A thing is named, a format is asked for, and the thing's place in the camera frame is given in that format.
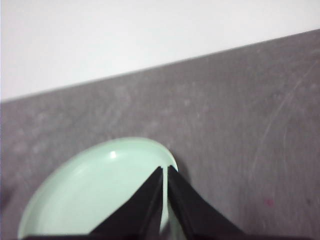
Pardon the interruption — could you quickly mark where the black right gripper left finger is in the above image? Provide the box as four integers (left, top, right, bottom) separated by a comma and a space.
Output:
87, 166, 164, 240

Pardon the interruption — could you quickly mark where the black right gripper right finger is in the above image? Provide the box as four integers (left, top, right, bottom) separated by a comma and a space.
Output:
167, 165, 248, 240

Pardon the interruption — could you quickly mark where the pale green plate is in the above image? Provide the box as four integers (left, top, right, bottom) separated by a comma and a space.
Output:
17, 136, 180, 240

